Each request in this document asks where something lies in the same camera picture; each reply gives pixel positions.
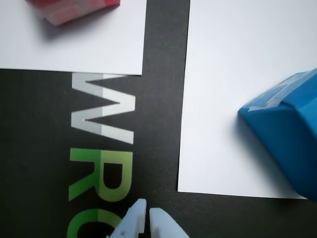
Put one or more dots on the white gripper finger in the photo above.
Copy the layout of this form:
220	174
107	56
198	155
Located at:
162	223
132	220

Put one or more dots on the blue paper-wrapped box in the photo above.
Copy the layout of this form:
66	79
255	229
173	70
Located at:
284	129

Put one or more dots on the pink paper-wrapped box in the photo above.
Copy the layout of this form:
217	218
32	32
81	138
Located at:
74	8

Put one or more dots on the dark mat with WRO letters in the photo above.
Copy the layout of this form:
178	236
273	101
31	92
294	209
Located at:
32	136

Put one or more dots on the white paper sheet marked HOME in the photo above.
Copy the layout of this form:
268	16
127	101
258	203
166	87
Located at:
218	74

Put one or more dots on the white paper sheet marked 1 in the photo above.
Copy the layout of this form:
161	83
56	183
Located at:
86	49

